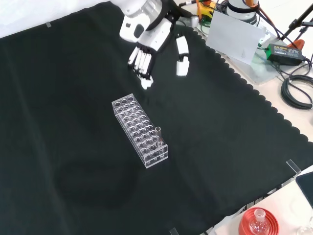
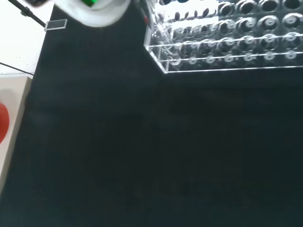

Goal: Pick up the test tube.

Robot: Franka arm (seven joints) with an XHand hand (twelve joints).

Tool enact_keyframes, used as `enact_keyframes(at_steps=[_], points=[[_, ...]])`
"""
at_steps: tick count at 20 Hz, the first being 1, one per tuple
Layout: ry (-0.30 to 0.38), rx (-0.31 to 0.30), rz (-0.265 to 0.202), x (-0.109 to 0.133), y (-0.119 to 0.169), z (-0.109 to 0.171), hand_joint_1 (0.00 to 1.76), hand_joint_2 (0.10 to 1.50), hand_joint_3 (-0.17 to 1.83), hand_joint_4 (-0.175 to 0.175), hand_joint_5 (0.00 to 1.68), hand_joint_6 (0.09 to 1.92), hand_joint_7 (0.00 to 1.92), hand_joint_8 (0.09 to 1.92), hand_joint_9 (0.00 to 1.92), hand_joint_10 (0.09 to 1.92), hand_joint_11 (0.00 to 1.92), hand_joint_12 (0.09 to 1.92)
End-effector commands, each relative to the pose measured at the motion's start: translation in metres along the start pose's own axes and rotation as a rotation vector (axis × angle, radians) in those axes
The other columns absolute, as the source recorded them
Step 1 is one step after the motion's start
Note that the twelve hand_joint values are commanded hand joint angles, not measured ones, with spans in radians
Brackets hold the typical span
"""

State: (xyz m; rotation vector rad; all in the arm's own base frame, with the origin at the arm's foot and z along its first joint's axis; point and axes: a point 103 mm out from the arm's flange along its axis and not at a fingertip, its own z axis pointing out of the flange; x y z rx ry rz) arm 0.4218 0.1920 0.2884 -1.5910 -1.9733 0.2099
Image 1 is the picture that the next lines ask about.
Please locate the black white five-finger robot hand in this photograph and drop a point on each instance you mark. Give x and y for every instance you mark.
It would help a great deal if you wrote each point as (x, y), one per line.
(154, 36)

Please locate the clear glass test tube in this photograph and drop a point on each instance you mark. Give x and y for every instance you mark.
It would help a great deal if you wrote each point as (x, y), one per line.
(159, 134)

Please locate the clear acrylic test tube rack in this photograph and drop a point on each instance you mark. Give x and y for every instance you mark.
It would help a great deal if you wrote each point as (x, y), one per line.
(137, 127)

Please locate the small ribbed adapter box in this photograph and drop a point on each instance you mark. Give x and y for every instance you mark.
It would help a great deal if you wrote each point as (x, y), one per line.
(190, 20)

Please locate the yellow stop button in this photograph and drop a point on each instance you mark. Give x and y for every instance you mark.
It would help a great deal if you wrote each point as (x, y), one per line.
(206, 14)

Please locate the pale grey board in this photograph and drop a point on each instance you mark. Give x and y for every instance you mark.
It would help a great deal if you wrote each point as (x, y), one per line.
(232, 36)

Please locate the clear acrylic cloth clip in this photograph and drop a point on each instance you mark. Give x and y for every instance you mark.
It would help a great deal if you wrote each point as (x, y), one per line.
(293, 167)
(173, 231)
(48, 24)

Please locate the black bench cloth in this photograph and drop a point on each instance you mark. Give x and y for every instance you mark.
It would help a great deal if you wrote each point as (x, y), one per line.
(73, 122)

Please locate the black power adapter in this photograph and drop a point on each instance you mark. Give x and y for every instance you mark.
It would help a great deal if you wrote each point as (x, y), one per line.
(283, 52)

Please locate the black tripod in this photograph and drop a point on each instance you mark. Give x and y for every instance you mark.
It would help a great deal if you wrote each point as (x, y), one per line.
(293, 25)

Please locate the dark flat panel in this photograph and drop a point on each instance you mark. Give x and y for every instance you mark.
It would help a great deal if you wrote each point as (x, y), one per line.
(306, 186)

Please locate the clear round-bottom flask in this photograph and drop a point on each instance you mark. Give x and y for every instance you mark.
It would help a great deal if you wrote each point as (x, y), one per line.
(259, 226)

